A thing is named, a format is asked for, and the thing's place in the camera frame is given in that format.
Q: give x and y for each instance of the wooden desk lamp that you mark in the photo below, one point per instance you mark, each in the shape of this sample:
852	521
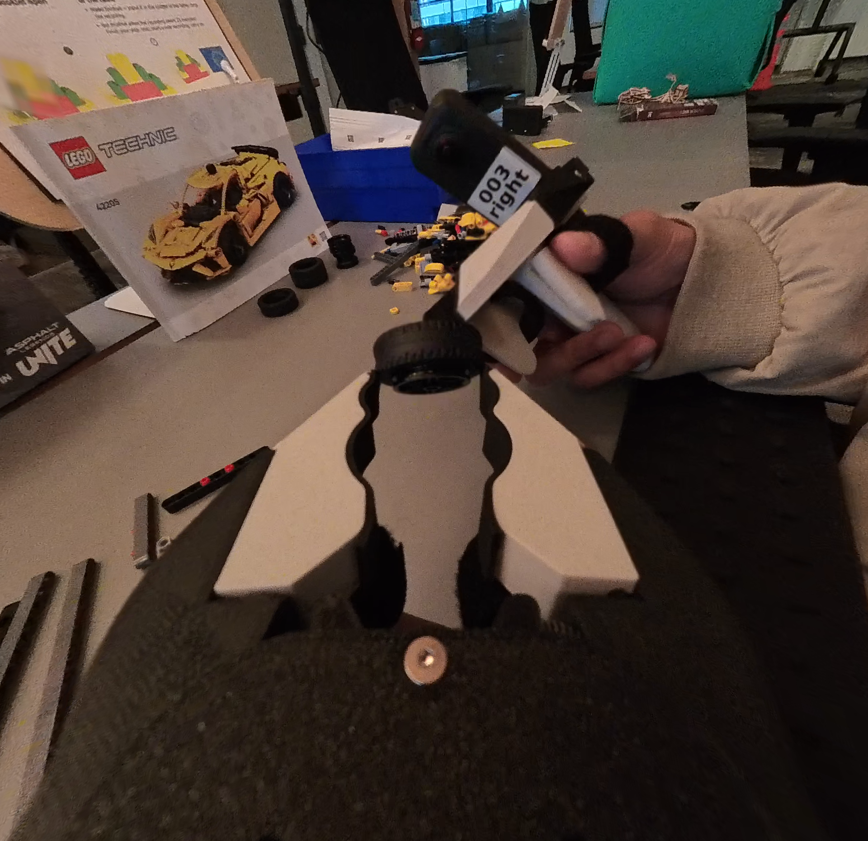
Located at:
559	13

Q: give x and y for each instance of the white flat board base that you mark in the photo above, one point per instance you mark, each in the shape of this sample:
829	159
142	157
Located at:
129	304

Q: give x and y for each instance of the folded white instruction sheets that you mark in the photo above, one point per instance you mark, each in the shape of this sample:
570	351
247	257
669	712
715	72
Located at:
373	130

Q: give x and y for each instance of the short grey beam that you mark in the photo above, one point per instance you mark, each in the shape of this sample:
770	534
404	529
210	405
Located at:
144	529

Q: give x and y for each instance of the person's beige jacket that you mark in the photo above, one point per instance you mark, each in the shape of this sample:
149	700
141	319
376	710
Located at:
856	461

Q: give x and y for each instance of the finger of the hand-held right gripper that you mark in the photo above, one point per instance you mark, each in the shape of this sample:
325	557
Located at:
505	339
502	258

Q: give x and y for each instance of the grey desk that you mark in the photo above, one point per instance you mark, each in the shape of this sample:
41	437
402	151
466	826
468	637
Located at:
237	393

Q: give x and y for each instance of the dark toy car box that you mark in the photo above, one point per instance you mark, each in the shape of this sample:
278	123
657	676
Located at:
34	339

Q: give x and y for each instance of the pile of toy bricks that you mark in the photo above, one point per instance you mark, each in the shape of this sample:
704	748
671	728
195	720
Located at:
441	244

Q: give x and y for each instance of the black toy wheel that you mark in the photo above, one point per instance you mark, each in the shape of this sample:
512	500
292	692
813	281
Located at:
308	273
344	251
427	346
278	305

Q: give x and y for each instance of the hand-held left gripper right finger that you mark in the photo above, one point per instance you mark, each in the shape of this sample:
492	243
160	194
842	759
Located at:
556	515

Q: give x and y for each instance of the long black beam red pins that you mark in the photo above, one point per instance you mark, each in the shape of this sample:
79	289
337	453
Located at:
27	617

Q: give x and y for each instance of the black beam two red pins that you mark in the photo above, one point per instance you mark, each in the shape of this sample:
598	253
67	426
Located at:
210	481

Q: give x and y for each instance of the yellow flat triangle piece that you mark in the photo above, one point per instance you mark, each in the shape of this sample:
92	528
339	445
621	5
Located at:
553	144

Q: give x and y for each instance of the white booklet yellow car picture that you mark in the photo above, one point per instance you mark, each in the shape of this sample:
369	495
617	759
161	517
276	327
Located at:
169	264

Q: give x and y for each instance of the blue plastic bin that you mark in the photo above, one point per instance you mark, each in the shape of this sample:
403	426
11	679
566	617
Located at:
366	183

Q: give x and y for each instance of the dark grey long toy beam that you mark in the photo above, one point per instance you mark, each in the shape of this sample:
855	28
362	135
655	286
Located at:
61	651

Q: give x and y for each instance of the person's right hand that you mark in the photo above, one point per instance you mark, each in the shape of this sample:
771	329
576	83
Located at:
658	258

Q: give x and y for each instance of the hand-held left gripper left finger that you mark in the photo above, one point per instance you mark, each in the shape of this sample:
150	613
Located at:
298	515

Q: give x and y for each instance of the black standing panel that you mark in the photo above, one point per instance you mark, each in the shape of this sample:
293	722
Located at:
359	47

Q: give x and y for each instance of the black perforated armrest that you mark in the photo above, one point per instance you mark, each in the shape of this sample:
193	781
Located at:
746	549

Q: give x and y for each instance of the black device green light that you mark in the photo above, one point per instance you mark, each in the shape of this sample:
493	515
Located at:
522	119

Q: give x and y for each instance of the person's right forearm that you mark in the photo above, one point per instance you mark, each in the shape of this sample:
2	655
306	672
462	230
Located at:
780	291

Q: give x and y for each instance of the brown wooden model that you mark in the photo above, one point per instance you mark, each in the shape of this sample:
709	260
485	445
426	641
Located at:
664	105

